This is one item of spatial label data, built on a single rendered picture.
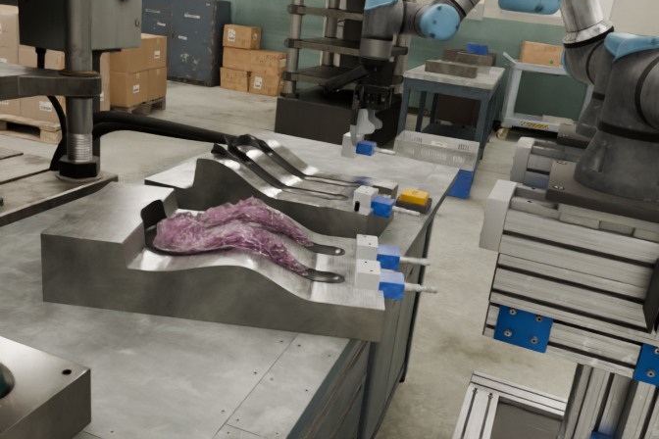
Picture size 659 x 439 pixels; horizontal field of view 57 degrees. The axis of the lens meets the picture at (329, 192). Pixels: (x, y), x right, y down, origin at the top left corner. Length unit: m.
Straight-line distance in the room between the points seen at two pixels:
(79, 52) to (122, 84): 4.31
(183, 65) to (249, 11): 1.14
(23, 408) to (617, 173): 0.82
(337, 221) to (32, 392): 0.67
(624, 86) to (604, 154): 0.11
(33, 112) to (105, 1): 3.47
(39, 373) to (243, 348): 0.28
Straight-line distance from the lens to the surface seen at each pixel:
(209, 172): 1.26
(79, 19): 1.52
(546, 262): 1.03
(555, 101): 7.71
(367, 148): 1.47
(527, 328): 1.13
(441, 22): 1.30
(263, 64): 8.00
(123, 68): 5.81
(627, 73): 0.99
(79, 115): 1.55
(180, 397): 0.78
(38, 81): 1.50
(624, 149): 1.00
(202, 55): 8.25
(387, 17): 1.42
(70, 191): 1.51
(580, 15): 1.58
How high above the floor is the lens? 1.27
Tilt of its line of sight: 18 degrees down
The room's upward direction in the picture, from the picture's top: 7 degrees clockwise
